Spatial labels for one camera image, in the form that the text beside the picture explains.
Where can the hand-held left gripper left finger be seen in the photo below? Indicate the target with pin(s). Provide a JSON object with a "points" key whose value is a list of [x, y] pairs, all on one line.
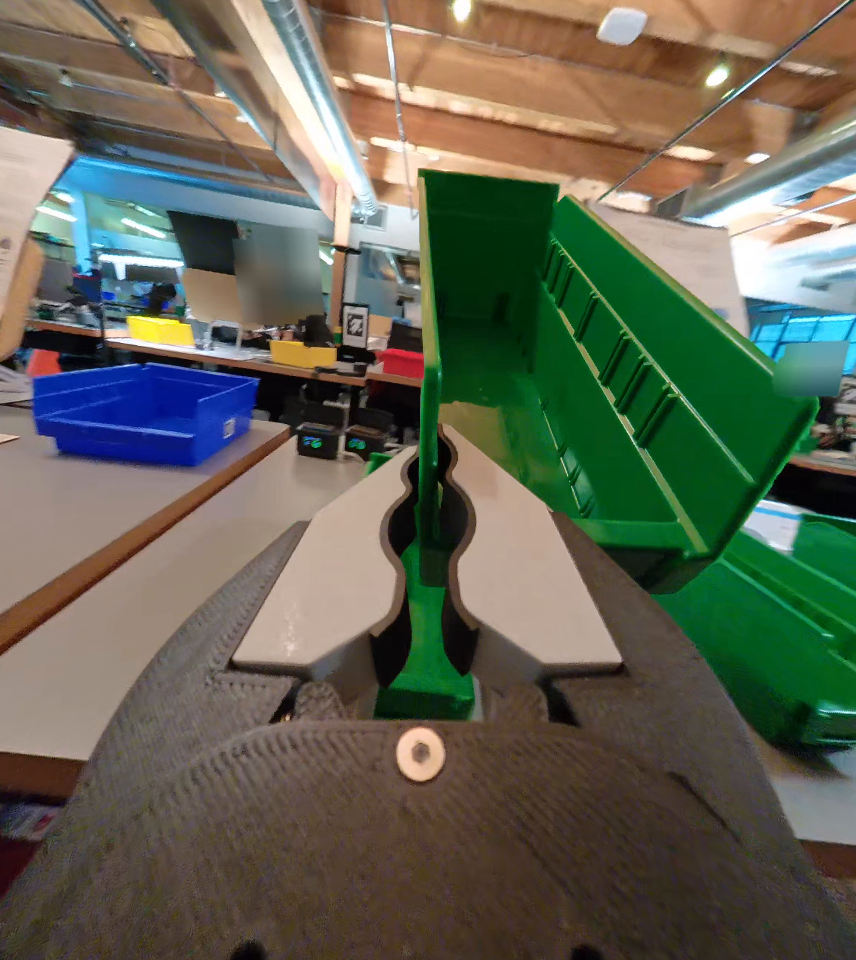
{"points": [[323, 592]]}

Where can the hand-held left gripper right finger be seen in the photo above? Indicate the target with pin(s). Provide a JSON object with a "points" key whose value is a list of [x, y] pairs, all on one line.
{"points": [[533, 592]]}

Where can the grey desk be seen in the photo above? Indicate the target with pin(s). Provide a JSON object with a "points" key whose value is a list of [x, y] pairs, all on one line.
{"points": [[135, 637], [60, 510]]}

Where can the black battery charger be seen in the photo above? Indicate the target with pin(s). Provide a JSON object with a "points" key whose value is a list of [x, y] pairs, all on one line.
{"points": [[366, 444], [319, 442]]}

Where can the large blue bin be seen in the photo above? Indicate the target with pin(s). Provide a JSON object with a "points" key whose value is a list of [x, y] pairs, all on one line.
{"points": [[142, 442]]}

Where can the yellow bin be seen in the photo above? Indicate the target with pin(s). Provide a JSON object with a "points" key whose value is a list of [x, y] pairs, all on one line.
{"points": [[300, 354], [161, 331]]}

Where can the red bin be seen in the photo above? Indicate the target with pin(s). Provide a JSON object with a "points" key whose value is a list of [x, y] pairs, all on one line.
{"points": [[401, 364]]}

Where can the long wooden table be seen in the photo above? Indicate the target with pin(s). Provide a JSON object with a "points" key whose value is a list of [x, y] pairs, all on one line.
{"points": [[232, 362]]}

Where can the white blue paper sheet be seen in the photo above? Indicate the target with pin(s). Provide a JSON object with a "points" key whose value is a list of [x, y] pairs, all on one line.
{"points": [[773, 525]]}

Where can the black monitor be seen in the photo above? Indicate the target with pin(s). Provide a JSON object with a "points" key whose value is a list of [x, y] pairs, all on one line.
{"points": [[199, 240]]}

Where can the round ceiling lamp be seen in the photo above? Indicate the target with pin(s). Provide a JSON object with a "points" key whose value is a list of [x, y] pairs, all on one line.
{"points": [[461, 9], [717, 75]]}

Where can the white ceiling access point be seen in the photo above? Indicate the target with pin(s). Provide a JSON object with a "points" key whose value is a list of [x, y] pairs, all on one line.
{"points": [[621, 26]]}

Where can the silver air duct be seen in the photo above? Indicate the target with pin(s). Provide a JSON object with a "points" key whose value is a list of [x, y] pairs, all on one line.
{"points": [[323, 97], [810, 161]]}

